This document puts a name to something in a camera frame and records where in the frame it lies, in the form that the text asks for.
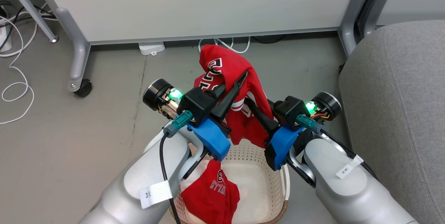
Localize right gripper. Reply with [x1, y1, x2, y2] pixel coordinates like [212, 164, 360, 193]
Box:
[244, 92, 342, 135]

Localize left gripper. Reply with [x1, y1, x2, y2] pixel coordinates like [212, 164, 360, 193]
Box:
[143, 71, 249, 120]

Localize red jersey with striped trim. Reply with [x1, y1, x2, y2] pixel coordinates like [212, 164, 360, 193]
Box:
[193, 44, 275, 148]

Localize red garment with white lettering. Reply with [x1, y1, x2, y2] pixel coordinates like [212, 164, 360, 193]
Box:
[181, 160, 241, 224]

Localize cream perforated laundry basket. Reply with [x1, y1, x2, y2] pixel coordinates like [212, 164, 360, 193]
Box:
[169, 139, 291, 224]

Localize white power adapter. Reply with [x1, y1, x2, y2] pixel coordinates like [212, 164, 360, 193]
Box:
[138, 42, 165, 56]

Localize large white partition panel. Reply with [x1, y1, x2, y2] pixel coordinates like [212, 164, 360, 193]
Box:
[28, 0, 379, 45]

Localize grey fabric sofa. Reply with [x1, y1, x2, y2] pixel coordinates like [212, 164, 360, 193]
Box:
[339, 20, 445, 224]

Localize black caster wheel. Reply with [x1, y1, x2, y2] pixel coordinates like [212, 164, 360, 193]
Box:
[74, 79, 93, 98]

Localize grey partition leg with caster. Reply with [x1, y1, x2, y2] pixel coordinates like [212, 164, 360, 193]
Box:
[55, 7, 91, 92]

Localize grey metal table leg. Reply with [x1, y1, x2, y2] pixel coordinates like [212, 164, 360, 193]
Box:
[0, 0, 59, 43]

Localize white power strip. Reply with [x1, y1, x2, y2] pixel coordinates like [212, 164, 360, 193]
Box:
[0, 26, 13, 52]

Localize blue right camera mount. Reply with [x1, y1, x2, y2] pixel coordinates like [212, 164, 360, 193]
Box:
[264, 125, 306, 171]

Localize teal right camera connector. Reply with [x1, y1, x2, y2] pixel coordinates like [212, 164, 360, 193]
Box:
[296, 114, 324, 135]

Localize teal camera connector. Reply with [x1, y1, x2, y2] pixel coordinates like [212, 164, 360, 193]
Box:
[296, 114, 324, 135]
[163, 110, 193, 137]

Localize teal left camera connector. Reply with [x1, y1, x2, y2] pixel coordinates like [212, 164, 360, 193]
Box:
[163, 110, 193, 137]

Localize looped white cable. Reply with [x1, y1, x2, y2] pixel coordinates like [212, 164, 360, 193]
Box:
[198, 36, 251, 55]

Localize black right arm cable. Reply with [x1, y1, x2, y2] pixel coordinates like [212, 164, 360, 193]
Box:
[320, 130, 378, 179]

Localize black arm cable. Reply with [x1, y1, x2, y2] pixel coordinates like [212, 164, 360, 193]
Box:
[159, 132, 181, 224]
[320, 130, 378, 179]

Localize black cable under partition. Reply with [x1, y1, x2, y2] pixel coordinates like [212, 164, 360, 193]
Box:
[252, 35, 285, 43]

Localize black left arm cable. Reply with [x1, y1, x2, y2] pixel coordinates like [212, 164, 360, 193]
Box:
[159, 132, 181, 224]

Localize long thin white cable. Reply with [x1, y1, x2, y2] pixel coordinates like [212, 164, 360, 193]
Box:
[0, 3, 58, 125]

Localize black floor cables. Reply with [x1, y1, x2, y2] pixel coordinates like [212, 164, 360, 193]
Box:
[0, 1, 56, 50]

